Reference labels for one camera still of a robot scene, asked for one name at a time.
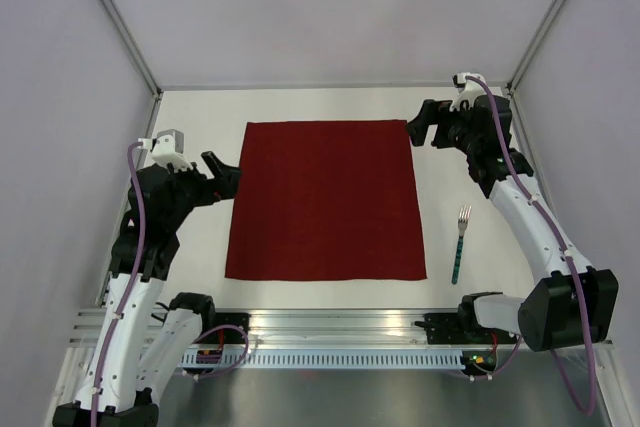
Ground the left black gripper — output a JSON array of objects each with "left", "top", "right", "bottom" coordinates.
[{"left": 163, "top": 151, "right": 241, "bottom": 230}]

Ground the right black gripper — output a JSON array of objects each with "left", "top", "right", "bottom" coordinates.
[{"left": 405, "top": 99, "right": 481, "bottom": 156}]

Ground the fork with teal handle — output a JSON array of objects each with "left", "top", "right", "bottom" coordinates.
[{"left": 451, "top": 205, "right": 472, "bottom": 285}]

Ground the dark red cloth napkin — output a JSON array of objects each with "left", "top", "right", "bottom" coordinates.
[{"left": 225, "top": 120, "right": 427, "bottom": 282}]

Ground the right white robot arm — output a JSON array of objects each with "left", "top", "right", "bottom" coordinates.
[{"left": 406, "top": 95, "right": 619, "bottom": 352}]

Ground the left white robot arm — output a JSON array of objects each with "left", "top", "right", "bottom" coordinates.
[{"left": 52, "top": 151, "right": 242, "bottom": 426}]

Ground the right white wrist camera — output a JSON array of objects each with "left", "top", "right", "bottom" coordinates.
[{"left": 449, "top": 72, "right": 486, "bottom": 112}]

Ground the white slotted cable duct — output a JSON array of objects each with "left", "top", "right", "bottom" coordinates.
[{"left": 179, "top": 349, "right": 464, "bottom": 370}]

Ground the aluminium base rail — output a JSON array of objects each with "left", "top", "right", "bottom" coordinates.
[{"left": 67, "top": 308, "right": 473, "bottom": 349}]

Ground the right aluminium frame post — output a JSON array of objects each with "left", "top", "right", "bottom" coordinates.
[{"left": 505, "top": 0, "right": 569, "bottom": 94}]

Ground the aluminium frame post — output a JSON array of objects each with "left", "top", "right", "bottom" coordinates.
[
  {"left": 97, "top": 0, "right": 162, "bottom": 99},
  {"left": 505, "top": 0, "right": 569, "bottom": 94}
]

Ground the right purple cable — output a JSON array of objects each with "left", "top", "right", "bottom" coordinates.
[{"left": 467, "top": 75, "right": 599, "bottom": 417}]

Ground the left aluminium frame post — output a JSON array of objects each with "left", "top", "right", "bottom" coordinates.
[{"left": 97, "top": 0, "right": 162, "bottom": 99}]

